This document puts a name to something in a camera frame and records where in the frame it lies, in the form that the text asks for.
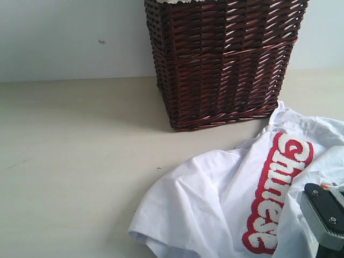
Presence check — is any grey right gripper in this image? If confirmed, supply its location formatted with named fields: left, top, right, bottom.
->
left=300, top=183, right=343, bottom=249

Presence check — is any white t-shirt red lettering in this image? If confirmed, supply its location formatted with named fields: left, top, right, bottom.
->
left=128, top=102, right=343, bottom=257

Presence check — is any dark brown wicker basket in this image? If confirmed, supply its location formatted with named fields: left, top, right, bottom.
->
left=144, top=1, right=309, bottom=131

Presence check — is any white lace basket liner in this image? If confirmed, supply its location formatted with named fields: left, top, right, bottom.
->
left=156, top=0, right=205, bottom=4

